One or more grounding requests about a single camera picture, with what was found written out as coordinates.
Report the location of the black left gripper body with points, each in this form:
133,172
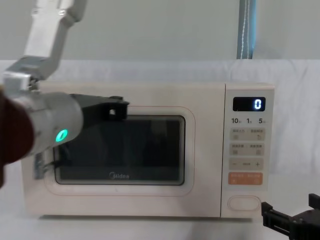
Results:
92,110

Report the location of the silver and brown left arm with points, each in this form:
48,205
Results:
47,117

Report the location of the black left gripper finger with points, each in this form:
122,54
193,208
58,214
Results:
118,110

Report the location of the grey striped post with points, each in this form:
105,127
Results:
246,30

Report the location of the cream microwave oven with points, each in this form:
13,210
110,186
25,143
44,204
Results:
155,100

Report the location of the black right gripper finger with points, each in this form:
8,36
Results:
315,201
276,218

